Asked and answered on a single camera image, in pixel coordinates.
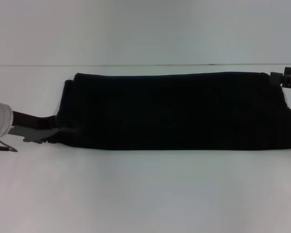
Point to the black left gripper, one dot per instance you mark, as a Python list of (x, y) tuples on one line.
[(26, 126)]

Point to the black shirt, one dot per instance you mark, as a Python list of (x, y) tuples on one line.
[(172, 111)]

